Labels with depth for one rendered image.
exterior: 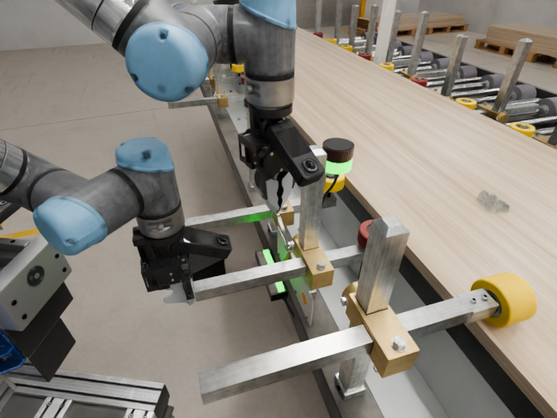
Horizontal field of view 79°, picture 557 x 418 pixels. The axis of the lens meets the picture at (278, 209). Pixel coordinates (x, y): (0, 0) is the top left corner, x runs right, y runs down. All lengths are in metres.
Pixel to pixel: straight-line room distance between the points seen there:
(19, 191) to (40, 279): 0.20
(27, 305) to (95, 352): 1.11
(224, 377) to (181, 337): 1.23
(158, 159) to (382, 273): 0.34
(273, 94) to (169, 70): 0.19
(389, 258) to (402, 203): 0.45
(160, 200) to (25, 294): 0.29
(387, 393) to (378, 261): 0.47
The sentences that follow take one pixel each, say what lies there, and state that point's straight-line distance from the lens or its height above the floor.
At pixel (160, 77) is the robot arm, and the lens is 0.38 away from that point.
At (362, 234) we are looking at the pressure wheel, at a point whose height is 0.91.
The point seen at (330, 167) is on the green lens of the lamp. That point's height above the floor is 1.08.
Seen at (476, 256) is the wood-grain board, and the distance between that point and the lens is 0.81.
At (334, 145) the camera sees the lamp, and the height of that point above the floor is 1.11.
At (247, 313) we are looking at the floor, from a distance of 1.73.
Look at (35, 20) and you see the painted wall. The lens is 8.23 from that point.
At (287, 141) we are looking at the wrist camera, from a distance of 0.54.
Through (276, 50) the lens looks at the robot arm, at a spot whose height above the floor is 1.29.
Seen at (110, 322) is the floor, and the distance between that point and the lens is 1.87.
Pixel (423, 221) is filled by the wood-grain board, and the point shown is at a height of 0.90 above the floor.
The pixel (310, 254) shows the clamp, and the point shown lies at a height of 0.87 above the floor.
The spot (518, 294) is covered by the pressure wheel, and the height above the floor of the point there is 0.98.
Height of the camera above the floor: 1.40
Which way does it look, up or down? 37 degrees down
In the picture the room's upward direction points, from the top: straight up
